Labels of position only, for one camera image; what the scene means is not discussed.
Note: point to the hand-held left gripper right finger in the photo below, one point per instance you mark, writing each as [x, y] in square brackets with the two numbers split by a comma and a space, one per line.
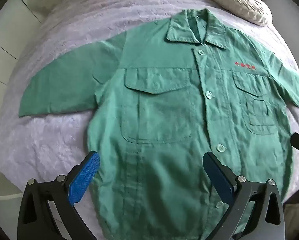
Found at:
[218, 177]

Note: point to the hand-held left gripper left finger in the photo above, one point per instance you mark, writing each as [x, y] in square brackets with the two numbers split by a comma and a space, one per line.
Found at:
[85, 175]

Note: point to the green button-up work jacket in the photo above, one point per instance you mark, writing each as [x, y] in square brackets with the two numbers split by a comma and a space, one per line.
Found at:
[164, 130]

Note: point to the white plastic bin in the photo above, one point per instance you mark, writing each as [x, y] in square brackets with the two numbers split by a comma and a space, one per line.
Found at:
[3, 205]

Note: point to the grey plush embossed blanket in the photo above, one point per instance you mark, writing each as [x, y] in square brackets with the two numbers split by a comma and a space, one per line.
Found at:
[77, 30]

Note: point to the white pleated pillow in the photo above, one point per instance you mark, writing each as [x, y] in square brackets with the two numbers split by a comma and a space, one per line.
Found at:
[239, 2]

